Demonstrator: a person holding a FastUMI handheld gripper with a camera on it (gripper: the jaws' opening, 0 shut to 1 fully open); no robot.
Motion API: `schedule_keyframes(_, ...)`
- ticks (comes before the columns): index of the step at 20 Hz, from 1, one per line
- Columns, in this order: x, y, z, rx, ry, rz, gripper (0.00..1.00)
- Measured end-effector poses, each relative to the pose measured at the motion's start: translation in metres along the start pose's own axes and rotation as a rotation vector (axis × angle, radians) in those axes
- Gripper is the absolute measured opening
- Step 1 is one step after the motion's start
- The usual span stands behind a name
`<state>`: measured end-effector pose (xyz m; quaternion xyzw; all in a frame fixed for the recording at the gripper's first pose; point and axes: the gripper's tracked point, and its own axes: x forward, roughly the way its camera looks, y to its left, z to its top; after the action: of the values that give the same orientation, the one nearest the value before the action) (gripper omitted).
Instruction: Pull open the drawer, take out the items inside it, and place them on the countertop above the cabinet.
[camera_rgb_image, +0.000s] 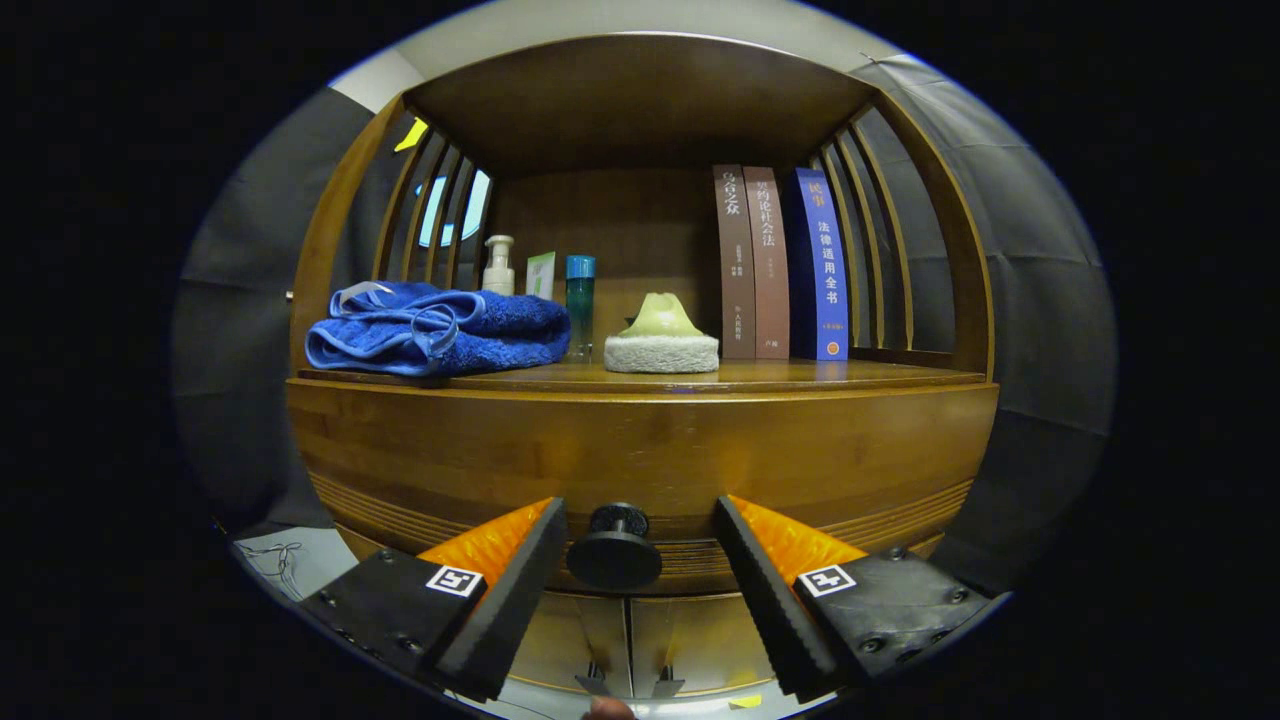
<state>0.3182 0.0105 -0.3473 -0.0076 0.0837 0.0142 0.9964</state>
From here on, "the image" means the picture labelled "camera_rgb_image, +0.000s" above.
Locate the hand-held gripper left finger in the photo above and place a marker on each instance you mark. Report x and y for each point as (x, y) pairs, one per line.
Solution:
(510, 605)

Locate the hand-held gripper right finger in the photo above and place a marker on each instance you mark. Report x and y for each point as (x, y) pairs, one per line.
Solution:
(770, 605)

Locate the wooden drawer with black knob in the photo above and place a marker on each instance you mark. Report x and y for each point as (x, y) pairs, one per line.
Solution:
(650, 450)

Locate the green sponge brush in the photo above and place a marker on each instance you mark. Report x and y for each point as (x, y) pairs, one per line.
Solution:
(660, 345)

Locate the wooden cabinet door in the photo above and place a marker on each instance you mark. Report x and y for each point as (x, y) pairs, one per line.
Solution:
(700, 640)
(580, 640)

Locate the wooden countertop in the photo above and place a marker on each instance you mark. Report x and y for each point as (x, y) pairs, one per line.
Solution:
(780, 376)

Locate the wooden cabinet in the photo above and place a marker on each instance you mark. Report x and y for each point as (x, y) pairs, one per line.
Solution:
(640, 100)

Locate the yellow tape piece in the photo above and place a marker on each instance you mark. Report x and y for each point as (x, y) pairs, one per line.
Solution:
(745, 702)

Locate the folded blue towel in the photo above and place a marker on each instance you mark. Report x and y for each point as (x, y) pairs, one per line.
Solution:
(440, 330)

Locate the teal bottle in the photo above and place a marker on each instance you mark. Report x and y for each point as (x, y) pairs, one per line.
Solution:
(580, 300)

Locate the white pump bottle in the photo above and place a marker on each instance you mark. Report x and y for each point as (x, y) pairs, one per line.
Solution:
(499, 275)

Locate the white and green tube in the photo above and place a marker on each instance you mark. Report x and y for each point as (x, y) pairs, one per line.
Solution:
(541, 275)

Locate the reddish brown book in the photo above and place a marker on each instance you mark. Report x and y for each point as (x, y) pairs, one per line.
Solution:
(768, 260)

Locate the dark brown book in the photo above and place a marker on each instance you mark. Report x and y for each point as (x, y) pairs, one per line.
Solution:
(733, 260)

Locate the blue book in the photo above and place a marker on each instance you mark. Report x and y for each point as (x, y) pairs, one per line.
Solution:
(825, 260)

